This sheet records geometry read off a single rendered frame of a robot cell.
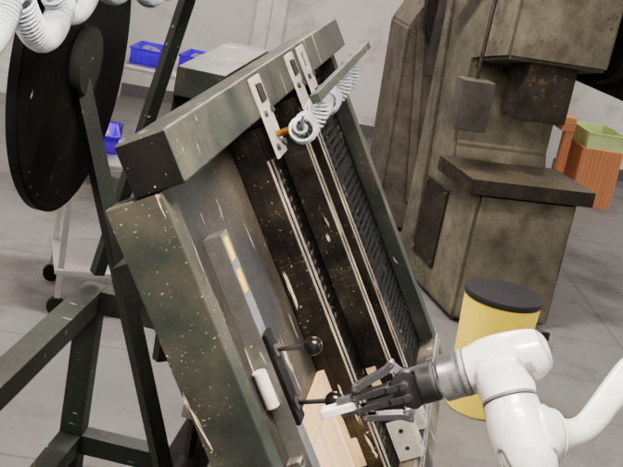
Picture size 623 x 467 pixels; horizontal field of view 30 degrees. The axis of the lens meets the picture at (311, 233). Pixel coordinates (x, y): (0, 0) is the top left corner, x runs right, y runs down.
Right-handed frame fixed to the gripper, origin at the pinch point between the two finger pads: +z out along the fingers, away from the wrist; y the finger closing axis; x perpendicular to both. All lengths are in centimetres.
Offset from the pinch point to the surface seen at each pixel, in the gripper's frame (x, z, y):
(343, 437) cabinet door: 44, 14, 24
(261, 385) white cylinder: 3.9, 13.9, -7.5
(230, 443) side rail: -17.6, 16.2, -6.0
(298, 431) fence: 7.4, 11.6, 5.0
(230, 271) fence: 7.4, 12.4, -30.5
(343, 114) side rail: 194, 13, -31
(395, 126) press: 638, 58, 41
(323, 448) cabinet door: 26.5, 13.9, 17.8
